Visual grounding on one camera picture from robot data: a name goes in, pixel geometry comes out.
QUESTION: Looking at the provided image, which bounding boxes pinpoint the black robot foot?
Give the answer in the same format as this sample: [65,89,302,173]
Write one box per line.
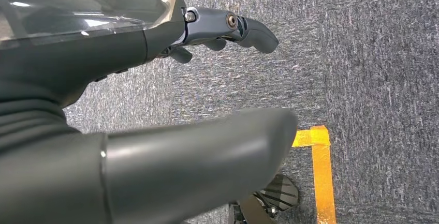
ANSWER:
[228,174,299,224]

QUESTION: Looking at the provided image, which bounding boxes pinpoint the yellow floor tape mark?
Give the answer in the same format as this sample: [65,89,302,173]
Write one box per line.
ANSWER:
[292,125,338,224]

